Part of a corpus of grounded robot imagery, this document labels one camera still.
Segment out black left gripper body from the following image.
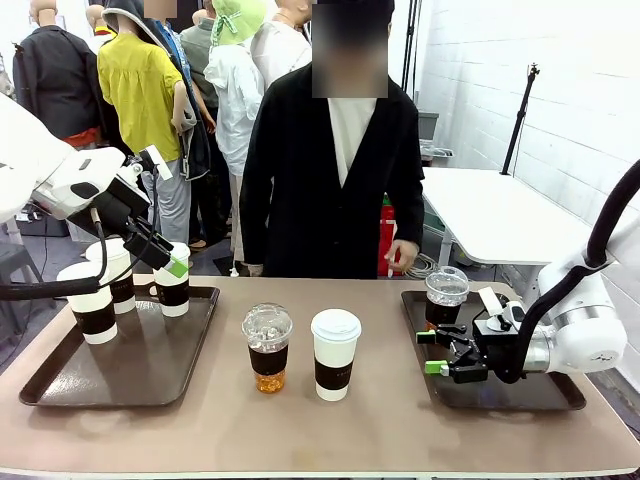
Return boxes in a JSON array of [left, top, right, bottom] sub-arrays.
[[68, 177, 151, 242]]

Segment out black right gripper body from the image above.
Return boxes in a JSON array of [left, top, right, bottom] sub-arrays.
[[472, 319, 525, 375]]

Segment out clear iced coffee cup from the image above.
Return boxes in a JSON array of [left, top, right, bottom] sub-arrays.
[[241, 302, 294, 395], [424, 266, 470, 332]]

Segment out white paper cup black sleeve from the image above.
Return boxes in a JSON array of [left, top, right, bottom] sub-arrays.
[[310, 308, 362, 402], [56, 261, 119, 346], [85, 238, 137, 315], [152, 242, 192, 318]]

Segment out person's left forearm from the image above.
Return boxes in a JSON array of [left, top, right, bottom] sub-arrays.
[[388, 164, 426, 247]]

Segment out person's right forearm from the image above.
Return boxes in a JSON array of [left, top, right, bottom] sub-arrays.
[[238, 189, 274, 266]]

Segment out brown plastic serving tray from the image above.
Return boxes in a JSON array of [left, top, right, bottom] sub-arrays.
[[399, 289, 587, 412], [18, 284, 221, 409]]

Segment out person's left hand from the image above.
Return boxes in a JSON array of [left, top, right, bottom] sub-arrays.
[[385, 239, 420, 275]]

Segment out person in blue shirt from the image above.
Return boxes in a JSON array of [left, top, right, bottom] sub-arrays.
[[143, 0, 232, 251]]

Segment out red container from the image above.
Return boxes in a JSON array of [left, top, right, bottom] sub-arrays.
[[377, 195, 402, 277]]

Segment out mannequin in yellow shirt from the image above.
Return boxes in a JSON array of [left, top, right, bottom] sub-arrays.
[[97, 0, 197, 247]]

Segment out dark metal chair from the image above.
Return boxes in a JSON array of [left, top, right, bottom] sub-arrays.
[[0, 242, 46, 346]]

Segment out white folding table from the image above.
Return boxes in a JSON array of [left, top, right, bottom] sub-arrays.
[[421, 167, 597, 281]]

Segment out mannequin in black jacket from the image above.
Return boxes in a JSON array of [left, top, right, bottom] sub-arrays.
[[12, 0, 107, 150]]

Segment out person in black coat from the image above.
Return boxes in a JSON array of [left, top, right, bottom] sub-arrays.
[[238, 0, 426, 280]]

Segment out grey bin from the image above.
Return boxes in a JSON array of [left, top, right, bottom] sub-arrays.
[[417, 110, 441, 167]]

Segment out black tripod stand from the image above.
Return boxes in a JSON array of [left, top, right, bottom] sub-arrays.
[[500, 62, 542, 177]]

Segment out black light stand pole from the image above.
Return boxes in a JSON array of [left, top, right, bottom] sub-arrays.
[[401, 0, 422, 97]]

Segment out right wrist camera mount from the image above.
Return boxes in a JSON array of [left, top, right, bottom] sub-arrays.
[[477, 287, 526, 334]]

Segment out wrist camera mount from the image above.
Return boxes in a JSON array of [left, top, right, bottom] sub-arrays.
[[124, 144, 174, 189], [477, 287, 526, 334]]

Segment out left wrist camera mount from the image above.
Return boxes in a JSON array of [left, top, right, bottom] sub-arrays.
[[124, 144, 174, 189]]

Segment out coiled white cables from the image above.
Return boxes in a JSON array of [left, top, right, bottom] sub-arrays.
[[403, 252, 442, 281]]

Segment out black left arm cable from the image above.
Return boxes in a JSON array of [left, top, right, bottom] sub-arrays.
[[0, 164, 162, 302]]

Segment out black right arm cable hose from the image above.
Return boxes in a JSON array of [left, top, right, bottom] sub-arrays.
[[492, 158, 640, 385]]

